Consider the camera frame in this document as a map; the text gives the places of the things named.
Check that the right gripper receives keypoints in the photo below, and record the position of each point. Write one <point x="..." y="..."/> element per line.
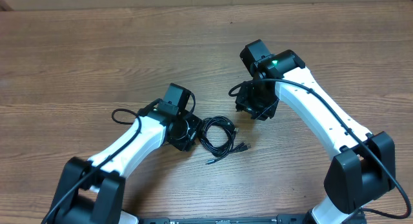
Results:
<point x="244" y="105"/>

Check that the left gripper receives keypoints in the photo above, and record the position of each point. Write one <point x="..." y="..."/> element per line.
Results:
<point x="187" y="142"/>

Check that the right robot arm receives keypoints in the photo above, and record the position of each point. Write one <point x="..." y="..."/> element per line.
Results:
<point x="362" y="163"/>

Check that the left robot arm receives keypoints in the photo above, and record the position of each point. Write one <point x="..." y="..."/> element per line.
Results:
<point x="92" y="191"/>

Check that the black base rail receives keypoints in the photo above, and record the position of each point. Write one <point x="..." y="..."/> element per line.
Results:
<point x="279" y="219"/>

